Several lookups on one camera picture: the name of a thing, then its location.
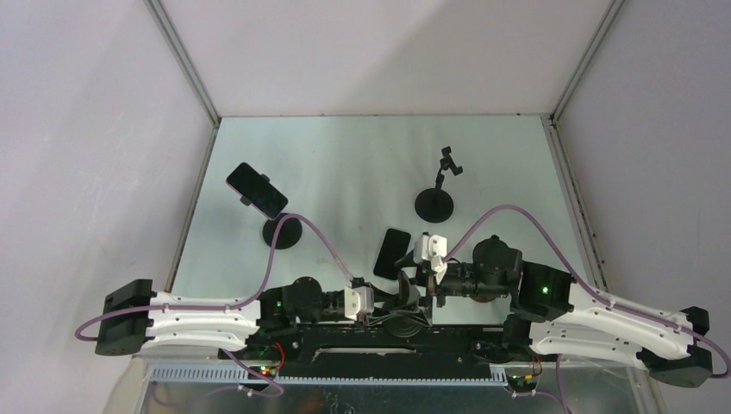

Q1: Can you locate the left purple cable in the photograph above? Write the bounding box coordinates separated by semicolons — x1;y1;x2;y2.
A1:
75;212;364;398

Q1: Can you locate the right small circuit board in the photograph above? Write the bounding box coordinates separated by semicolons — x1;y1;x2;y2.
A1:
507;374;540;397

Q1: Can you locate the purple cable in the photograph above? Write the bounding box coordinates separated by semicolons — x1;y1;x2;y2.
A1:
75;212;364;398
442;204;731;414

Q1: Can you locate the left small circuit board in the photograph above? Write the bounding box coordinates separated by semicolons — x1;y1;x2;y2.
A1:
247;366;278;380

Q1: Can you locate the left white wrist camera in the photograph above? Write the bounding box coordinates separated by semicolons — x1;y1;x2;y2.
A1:
344;278;375;321

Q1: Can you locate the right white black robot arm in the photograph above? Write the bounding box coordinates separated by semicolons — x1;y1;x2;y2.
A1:
379;235;713;388

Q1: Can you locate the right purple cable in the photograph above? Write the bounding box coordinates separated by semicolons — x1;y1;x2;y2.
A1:
442;204;731;414

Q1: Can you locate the teal blue phone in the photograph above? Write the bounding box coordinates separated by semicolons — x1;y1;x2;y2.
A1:
372;228;411;280

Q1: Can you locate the brown base phone stand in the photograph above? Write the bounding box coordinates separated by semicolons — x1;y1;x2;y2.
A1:
470;295;503;304

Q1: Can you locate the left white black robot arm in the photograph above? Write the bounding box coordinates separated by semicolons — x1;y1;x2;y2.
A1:
95;277;397;360

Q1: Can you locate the black front mounting rail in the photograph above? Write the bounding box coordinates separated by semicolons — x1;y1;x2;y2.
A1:
217;324;556;381

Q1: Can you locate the small circuit board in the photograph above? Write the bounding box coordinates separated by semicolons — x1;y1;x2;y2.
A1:
507;374;540;397
247;366;278;380

